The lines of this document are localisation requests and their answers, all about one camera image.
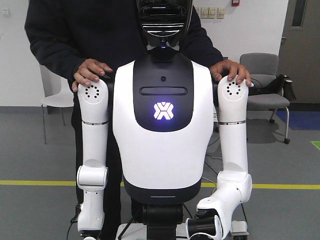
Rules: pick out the person's hand on right shoulder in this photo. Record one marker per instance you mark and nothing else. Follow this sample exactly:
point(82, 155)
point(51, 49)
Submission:
point(89, 71)

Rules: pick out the person's hand on left shoulder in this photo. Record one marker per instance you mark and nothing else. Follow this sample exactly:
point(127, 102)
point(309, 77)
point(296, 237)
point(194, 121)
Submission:
point(233, 71)

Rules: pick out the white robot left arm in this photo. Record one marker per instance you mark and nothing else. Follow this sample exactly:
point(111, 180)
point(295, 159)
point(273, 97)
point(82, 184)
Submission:
point(92, 175)

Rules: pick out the person in dark sweater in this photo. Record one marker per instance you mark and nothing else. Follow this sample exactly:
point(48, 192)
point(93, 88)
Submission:
point(64, 33)

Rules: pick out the grey office chair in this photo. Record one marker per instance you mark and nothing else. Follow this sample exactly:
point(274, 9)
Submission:
point(268, 86)

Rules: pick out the white plastic chair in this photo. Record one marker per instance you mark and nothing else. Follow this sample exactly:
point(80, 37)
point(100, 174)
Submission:
point(62, 99)

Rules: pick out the white black humanoid robot body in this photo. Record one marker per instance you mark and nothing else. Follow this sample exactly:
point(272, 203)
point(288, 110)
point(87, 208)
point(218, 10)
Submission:
point(162, 120)

